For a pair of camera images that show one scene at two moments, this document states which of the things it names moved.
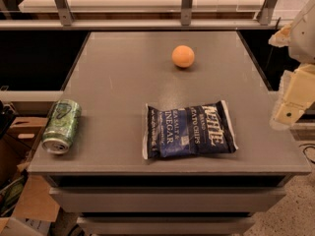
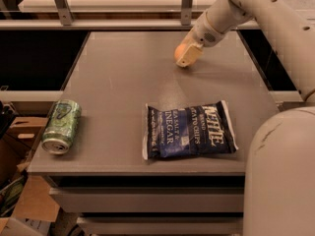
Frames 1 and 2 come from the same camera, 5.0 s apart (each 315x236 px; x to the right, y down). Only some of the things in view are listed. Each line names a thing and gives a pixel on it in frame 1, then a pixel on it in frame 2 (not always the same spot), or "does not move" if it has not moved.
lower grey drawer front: [166, 225] does not move
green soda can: [61, 126] does not move
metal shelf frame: [66, 22] does not move
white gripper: [304, 39] → [205, 33]
